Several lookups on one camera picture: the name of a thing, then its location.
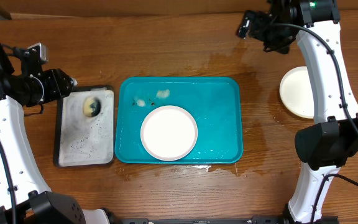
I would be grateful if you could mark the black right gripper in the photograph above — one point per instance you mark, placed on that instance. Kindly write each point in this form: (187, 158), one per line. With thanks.
(261, 22)

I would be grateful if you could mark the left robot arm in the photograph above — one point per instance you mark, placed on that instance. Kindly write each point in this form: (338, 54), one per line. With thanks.
(24, 195)

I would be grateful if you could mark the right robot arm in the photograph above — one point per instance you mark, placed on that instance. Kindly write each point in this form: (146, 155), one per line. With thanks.
(324, 147)

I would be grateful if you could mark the green and yellow sponge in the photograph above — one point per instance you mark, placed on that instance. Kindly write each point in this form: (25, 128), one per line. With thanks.
(91, 106)

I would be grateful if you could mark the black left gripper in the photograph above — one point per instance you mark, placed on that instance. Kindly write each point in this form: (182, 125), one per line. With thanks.
(56, 79)

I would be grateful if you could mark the pink-rimmed white plate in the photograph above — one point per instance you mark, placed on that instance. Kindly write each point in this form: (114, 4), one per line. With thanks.
(169, 133)

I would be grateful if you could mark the black tray with soapy water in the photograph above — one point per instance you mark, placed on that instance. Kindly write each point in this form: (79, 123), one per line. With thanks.
(81, 140)

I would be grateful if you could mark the teal plastic serving tray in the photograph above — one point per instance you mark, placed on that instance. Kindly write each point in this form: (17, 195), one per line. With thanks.
(214, 102)

